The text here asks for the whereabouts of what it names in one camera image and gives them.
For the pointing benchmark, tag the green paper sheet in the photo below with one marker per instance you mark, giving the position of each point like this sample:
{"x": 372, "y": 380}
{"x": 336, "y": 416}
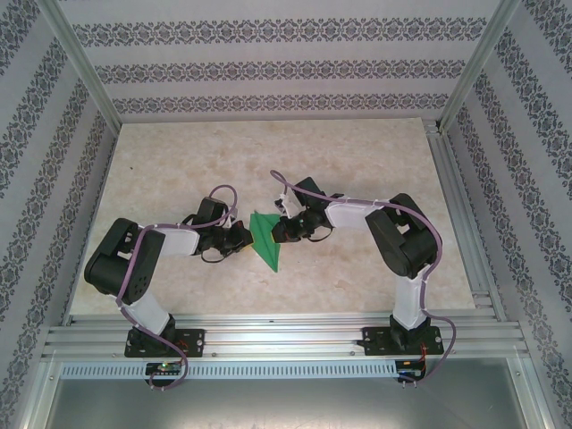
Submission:
{"x": 266, "y": 237}

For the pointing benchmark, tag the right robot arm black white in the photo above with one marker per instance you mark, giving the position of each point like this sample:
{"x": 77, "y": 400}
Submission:
{"x": 402, "y": 237}

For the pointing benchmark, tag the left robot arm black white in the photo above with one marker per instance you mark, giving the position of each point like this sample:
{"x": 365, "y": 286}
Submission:
{"x": 116, "y": 263}

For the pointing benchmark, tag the grey metal sheet panel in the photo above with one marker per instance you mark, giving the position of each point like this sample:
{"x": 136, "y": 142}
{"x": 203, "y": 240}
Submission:
{"x": 286, "y": 402}

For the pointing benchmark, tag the aluminium mounting rail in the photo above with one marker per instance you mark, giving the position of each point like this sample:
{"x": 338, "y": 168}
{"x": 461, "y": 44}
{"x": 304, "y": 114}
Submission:
{"x": 277, "y": 335}

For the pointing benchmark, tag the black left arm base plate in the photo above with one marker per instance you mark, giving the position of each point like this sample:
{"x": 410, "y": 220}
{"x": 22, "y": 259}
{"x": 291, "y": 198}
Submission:
{"x": 196, "y": 342}

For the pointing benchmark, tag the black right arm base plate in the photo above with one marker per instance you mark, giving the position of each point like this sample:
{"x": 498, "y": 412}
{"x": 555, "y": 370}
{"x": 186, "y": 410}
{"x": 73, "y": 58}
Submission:
{"x": 373, "y": 342}

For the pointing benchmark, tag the aluminium side rail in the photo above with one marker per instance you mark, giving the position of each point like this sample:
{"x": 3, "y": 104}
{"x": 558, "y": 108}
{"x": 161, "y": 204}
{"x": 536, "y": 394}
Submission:
{"x": 465, "y": 223}

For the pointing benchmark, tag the aluminium frame post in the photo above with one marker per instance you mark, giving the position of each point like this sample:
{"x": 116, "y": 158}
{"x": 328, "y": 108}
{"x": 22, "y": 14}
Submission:
{"x": 478, "y": 62}
{"x": 80, "y": 62}

